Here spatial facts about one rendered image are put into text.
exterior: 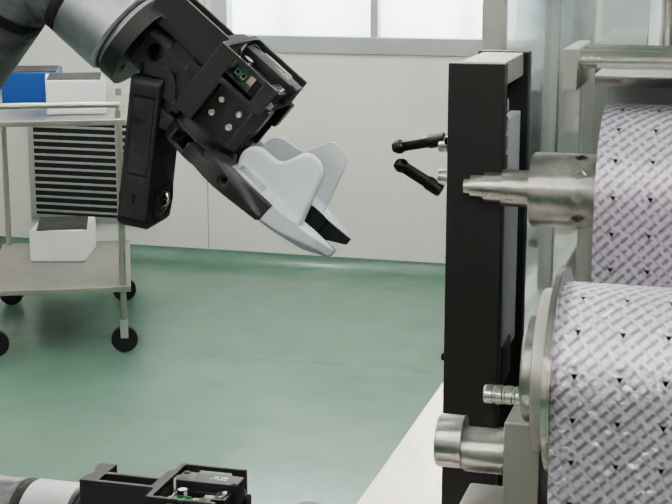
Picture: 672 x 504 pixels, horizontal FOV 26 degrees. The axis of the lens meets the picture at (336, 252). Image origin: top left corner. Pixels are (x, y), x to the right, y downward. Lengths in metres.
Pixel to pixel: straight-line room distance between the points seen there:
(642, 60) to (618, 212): 0.13
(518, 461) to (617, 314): 0.15
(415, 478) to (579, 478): 0.82
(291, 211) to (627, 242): 0.31
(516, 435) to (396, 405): 3.88
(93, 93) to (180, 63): 4.53
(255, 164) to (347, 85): 5.75
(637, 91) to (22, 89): 4.71
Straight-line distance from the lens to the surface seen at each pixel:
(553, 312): 0.98
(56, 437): 4.72
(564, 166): 1.24
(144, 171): 1.05
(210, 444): 4.59
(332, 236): 1.05
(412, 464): 1.85
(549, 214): 1.24
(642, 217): 1.18
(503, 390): 1.03
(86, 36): 1.04
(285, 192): 1.01
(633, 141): 1.20
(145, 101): 1.04
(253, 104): 1.00
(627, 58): 1.23
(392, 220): 6.80
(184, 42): 1.03
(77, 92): 5.57
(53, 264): 5.94
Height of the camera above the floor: 1.55
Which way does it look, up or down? 12 degrees down
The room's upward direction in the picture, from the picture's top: straight up
